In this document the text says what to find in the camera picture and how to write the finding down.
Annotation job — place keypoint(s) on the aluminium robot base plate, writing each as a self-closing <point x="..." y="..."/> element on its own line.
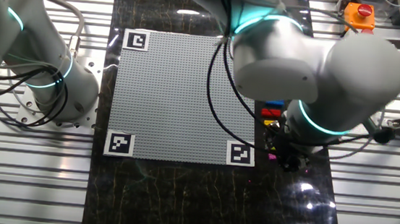
<point x="93" y="70"/>

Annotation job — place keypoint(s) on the grey Lego baseplate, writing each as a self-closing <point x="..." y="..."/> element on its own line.
<point x="157" y="97"/>

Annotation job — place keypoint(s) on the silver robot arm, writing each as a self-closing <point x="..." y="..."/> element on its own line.
<point x="334" y="73"/>

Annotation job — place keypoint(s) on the orange emergency stop box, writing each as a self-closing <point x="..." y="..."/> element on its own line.
<point x="353" y="18"/>

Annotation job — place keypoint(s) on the black white marker tag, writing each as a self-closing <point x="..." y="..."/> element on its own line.
<point x="240" y="153"/>
<point x="119" y="143"/>
<point x="136" y="40"/>

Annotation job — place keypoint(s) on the small pink Lego brick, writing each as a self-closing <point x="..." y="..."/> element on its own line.
<point x="271" y="156"/>

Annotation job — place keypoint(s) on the long red Lego brick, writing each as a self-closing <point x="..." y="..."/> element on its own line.
<point x="271" y="113"/>

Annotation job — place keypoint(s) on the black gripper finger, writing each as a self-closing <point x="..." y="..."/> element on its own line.
<point x="284" y="158"/>
<point x="297" y="165"/>

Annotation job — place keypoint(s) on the black marble pattern mat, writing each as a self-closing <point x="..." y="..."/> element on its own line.
<point x="195" y="206"/>

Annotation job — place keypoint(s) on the long blue Lego brick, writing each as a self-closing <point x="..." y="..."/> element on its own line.
<point x="274" y="103"/>

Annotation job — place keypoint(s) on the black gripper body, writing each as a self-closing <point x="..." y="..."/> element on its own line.
<point x="291" y="143"/>

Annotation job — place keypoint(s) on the yellow Lego brick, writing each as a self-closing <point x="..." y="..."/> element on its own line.
<point x="268" y="123"/>

